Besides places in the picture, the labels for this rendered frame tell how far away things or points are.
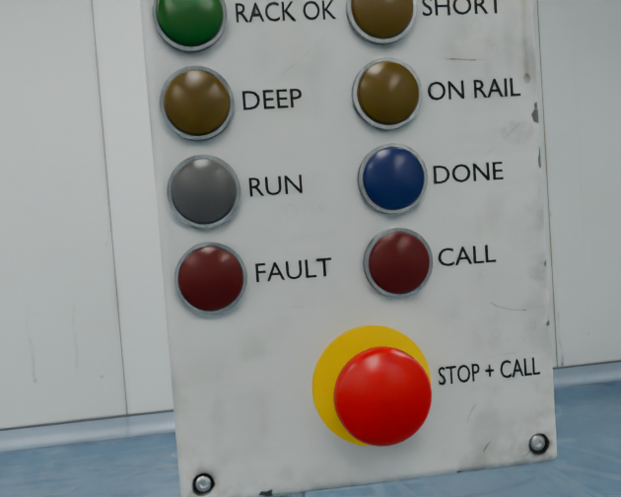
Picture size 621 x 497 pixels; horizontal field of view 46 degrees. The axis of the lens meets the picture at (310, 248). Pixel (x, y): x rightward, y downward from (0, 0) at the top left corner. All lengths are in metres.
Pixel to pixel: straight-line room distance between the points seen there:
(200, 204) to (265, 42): 0.07
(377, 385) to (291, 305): 0.05
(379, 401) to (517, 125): 0.14
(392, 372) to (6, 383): 3.75
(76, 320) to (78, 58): 1.31
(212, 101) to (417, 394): 0.14
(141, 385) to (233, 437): 3.60
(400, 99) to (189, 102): 0.09
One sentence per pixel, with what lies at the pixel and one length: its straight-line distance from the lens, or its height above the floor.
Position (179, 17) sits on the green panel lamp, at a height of 1.16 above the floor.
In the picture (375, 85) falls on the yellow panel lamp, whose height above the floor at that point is 1.13.
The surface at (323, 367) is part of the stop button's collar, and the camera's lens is 0.31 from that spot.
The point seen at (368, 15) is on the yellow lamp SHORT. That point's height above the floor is 1.15.
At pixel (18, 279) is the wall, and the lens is 3.92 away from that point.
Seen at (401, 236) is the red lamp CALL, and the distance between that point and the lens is 0.31.
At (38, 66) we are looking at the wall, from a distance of 3.96.
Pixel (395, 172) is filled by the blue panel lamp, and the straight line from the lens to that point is 0.31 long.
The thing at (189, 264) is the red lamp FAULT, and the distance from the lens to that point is 0.30.
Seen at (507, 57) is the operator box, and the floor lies 1.14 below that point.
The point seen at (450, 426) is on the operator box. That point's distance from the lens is 0.34.
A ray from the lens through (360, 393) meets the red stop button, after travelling 0.29.
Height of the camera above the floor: 1.08
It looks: 3 degrees down
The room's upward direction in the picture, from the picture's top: 4 degrees counter-clockwise
